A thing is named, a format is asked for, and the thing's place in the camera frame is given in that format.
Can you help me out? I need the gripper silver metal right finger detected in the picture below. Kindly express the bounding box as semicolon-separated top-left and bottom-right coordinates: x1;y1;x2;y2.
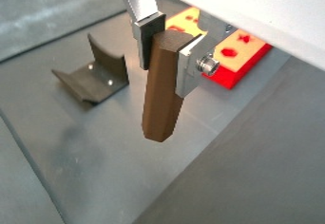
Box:
175;10;236;98

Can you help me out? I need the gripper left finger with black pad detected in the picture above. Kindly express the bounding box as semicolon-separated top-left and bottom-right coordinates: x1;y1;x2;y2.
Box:
123;0;165;70

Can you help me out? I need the red shape board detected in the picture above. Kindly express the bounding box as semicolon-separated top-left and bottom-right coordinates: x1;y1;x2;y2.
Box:
165;7;271;89

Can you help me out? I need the black curved holder stand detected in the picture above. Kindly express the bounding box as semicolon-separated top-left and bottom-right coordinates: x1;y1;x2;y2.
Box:
52;35;129;104

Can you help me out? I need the brown hexagon peg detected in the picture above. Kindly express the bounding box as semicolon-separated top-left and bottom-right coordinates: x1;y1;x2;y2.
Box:
141;29;192;142

